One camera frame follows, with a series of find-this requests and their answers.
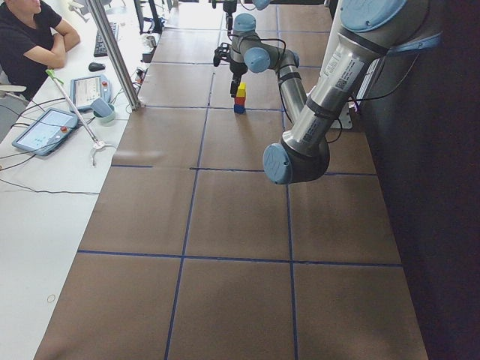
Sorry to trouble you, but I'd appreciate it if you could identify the seated person black shirt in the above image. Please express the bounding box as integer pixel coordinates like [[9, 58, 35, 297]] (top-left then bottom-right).
[[1, 0, 80, 100]]

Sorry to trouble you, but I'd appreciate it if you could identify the yellow wooden cube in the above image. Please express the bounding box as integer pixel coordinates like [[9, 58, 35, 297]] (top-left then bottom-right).
[[235, 82, 246, 98]]

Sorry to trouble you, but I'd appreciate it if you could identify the teach pendant tablet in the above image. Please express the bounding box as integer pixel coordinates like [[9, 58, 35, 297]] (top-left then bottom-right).
[[70, 74, 111, 113], [12, 109, 79, 156]]

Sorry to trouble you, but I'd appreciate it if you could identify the aluminium frame post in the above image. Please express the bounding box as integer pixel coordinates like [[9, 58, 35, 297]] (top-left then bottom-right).
[[86, 0, 141, 111]]

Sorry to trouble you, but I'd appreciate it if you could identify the black computer mouse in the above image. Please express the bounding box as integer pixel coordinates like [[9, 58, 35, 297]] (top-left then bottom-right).
[[88, 61, 106, 72]]

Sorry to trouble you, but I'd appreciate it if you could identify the light blue bowl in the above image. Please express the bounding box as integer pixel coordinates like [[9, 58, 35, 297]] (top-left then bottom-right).
[[91, 98, 115, 125]]

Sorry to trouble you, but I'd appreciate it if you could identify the far teach pendant tablet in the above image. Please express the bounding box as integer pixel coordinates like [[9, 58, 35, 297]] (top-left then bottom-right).
[[70, 74, 111, 113]]

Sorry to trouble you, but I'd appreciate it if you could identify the blue wooden cube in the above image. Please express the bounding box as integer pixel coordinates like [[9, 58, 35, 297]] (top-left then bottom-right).
[[233, 104, 245, 114]]

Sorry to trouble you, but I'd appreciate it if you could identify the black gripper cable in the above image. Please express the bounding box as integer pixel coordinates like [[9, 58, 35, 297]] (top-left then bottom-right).
[[232, 31, 288, 61]]

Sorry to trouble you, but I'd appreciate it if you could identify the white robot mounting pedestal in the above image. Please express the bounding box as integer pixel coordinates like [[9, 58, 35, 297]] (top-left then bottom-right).
[[331, 100, 355, 130]]

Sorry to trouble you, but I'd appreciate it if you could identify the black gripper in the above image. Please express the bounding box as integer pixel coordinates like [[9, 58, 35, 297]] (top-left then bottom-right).
[[223, 0, 236, 35], [213, 42, 246, 98]]

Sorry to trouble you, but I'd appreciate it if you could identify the black keyboard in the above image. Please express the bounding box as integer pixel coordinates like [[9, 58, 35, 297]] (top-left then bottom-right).
[[93, 22, 120, 58]]

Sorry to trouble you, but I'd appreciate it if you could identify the near teach pendant tablet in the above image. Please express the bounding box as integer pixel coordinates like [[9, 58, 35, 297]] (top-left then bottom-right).
[[12, 109, 79, 156]]

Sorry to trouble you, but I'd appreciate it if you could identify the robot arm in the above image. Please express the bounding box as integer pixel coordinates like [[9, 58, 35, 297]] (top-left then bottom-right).
[[221, 0, 270, 35], [214, 1, 445, 185]]

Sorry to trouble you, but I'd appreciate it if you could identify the reacher grabber stick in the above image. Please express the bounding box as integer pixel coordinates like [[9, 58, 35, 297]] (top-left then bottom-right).
[[46, 70, 116, 167]]

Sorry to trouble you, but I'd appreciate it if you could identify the orange black connector block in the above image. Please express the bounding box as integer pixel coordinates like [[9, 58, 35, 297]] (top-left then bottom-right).
[[135, 67, 146, 85]]

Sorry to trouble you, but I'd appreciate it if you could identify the metal cup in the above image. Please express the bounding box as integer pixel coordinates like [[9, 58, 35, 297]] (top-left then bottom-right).
[[145, 35, 157, 48]]

